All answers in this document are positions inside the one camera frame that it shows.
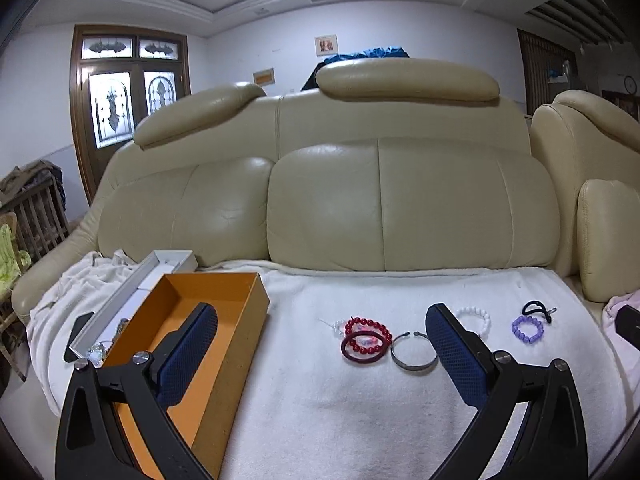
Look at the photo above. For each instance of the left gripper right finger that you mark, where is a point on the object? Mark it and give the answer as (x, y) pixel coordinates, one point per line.
(551, 442)

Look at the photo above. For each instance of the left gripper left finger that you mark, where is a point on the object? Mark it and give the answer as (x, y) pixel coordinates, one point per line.
(92, 443)

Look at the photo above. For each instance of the silver metal bangle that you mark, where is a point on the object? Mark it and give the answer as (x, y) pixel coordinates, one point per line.
(413, 352)

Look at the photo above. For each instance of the dark red bangle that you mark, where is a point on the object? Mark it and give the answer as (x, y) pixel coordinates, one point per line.
(364, 346)

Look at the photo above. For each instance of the white long jewelry box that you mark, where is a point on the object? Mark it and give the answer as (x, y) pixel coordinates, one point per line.
(110, 319)

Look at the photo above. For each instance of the pink towel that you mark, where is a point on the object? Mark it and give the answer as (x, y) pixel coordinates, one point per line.
(628, 355)

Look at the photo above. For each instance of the black smartphone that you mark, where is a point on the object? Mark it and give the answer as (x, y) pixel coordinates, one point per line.
(70, 355)

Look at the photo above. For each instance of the orange cardboard box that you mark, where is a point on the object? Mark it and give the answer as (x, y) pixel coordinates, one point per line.
(205, 415)

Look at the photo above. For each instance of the beige armchair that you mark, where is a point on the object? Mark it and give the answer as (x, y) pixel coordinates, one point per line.
(590, 148)

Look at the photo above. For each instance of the wicker chair green cushion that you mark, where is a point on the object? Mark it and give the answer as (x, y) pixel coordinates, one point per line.
(14, 265)

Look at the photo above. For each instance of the white fleece blanket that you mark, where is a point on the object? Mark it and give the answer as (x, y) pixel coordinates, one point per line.
(308, 413)

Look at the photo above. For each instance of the beige leather sofa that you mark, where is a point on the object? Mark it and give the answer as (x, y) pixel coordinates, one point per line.
(389, 165)

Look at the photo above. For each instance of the blue jacket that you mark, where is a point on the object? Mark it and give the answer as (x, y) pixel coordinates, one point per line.
(389, 52)

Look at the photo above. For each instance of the wooden glass door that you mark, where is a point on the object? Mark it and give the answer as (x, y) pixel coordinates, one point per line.
(118, 76)

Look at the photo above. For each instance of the wall clock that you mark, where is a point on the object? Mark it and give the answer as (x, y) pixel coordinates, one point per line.
(630, 85)

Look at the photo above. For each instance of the wall picture frame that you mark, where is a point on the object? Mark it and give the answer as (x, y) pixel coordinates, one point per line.
(326, 45)

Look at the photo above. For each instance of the orange wall sign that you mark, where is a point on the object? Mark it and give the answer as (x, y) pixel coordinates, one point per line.
(264, 77)

